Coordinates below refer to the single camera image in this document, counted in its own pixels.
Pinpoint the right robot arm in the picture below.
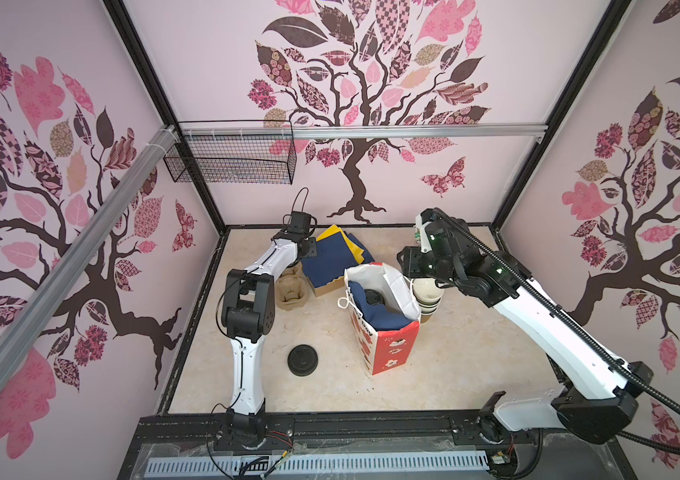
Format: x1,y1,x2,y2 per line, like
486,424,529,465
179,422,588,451
397,208,680,456

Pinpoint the aluminium rail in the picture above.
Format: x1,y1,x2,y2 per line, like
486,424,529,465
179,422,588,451
0,125,179,392
181,122,548,140

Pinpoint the single navy napkin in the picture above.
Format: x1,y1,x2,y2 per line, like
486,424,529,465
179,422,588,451
350,282,412,332

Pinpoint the stack of black lids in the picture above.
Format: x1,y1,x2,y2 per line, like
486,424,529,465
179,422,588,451
287,344,319,377

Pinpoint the navy napkin stack box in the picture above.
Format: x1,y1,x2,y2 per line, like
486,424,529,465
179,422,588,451
301,225,374,297

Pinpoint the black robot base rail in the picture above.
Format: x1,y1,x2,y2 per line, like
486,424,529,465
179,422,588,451
117,407,638,480

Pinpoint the aluminium rail back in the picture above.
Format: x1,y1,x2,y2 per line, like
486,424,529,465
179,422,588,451
181,122,548,140

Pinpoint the black wire basket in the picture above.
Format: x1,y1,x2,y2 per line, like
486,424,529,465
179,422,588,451
164,120,297,185

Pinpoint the white red paper bag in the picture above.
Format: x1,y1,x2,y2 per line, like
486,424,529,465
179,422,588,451
338,262,421,376

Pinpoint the aluminium rail left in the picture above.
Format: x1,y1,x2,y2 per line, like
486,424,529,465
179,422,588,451
0,125,179,392

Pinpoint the white cable duct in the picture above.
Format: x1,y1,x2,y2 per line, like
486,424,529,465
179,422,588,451
142,451,489,479

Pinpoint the stack of paper cups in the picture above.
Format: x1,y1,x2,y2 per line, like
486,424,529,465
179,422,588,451
412,278,444,323

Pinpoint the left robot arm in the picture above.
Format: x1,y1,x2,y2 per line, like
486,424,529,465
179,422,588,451
216,211,316,446

